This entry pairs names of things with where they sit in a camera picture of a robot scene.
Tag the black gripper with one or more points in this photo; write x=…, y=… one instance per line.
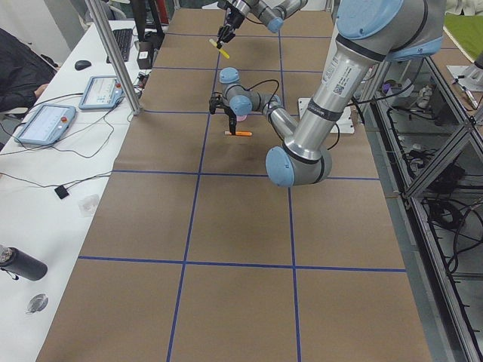
x=230, y=16
x=229, y=112

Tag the yellow highlighter pen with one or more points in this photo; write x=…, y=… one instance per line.
x=219, y=49

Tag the orange highlighter pen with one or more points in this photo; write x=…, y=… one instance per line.
x=238, y=133

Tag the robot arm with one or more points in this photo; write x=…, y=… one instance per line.
x=238, y=11
x=368, y=32

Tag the black cardboard box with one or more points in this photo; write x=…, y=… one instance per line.
x=145, y=54

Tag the black keyboard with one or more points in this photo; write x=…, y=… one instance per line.
x=123, y=39

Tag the far teach pendant tablet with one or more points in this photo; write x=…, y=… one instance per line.
x=101, y=93

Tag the teach pendant tablet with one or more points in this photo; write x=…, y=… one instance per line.
x=47, y=125
x=101, y=93

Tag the black computer mouse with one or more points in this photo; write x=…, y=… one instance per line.
x=82, y=64

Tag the near teach pendant tablet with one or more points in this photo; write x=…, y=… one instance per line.
x=47, y=125

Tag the small black usb box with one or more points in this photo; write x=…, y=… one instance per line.
x=61, y=192

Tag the person in black jacket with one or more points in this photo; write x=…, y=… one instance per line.
x=24, y=74

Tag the black water bottle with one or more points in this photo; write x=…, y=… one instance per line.
x=20, y=264

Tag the aluminium frame post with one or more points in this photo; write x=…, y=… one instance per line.
x=110, y=45

